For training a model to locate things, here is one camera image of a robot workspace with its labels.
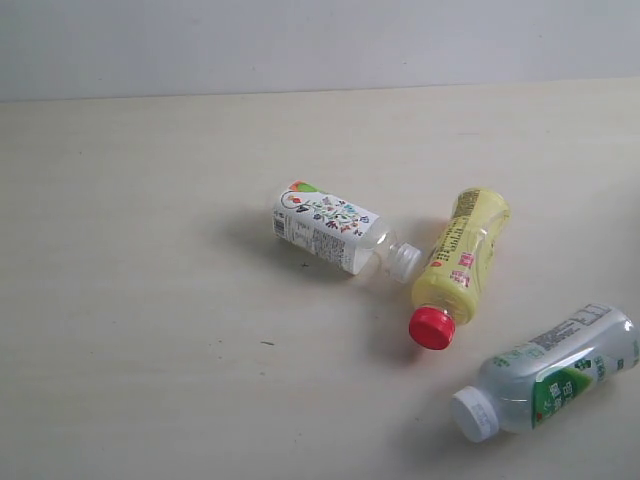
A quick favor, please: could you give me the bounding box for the clear bottle floral white label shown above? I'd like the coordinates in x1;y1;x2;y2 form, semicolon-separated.
272;181;424;283

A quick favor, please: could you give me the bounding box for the yellow bottle red cap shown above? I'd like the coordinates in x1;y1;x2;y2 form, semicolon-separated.
408;188;510;350

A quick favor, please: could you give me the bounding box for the clear bottle green white label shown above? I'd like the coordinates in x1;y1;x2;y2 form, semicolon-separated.
451;303;639;443

